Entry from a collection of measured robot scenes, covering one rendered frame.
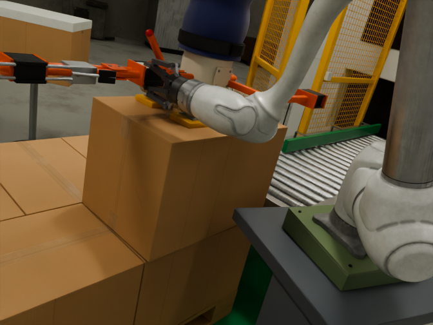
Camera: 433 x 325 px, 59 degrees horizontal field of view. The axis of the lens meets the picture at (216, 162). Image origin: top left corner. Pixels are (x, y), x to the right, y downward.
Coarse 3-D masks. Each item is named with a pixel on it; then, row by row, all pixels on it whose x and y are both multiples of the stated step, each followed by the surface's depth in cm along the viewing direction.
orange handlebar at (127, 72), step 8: (56, 64) 95; (104, 64) 104; (112, 64) 107; (8, 72) 84; (48, 72) 90; (56, 72) 91; (64, 72) 93; (120, 72) 104; (128, 72) 106; (136, 72) 108; (168, 72) 117; (232, 80) 139; (240, 88) 126; (248, 88) 124; (296, 96) 130; (304, 96) 134
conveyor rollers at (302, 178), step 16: (336, 144) 296; (352, 144) 306; (368, 144) 315; (288, 160) 234; (304, 160) 245; (320, 160) 248; (336, 160) 259; (352, 160) 263; (288, 176) 213; (304, 176) 217; (320, 176) 221; (336, 176) 232; (272, 192) 189; (288, 192) 193; (304, 192) 197; (320, 192) 201; (336, 192) 205
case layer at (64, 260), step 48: (0, 144) 169; (48, 144) 180; (0, 192) 136; (48, 192) 143; (0, 240) 113; (48, 240) 118; (96, 240) 123; (240, 240) 158; (0, 288) 97; (48, 288) 101; (96, 288) 107; (144, 288) 124; (192, 288) 146
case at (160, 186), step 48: (96, 144) 127; (144, 144) 110; (192, 144) 108; (240, 144) 127; (96, 192) 131; (144, 192) 113; (192, 192) 118; (240, 192) 140; (144, 240) 116; (192, 240) 129
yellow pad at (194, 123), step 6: (174, 114) 120; (180, 114) 121; (174, 120) 120; (180, 120) 118; (186, 120) 117; (192, 120) 118; (186, 126) 117; (192, 126) 117; (198, 126) 119; (204, 126) 121
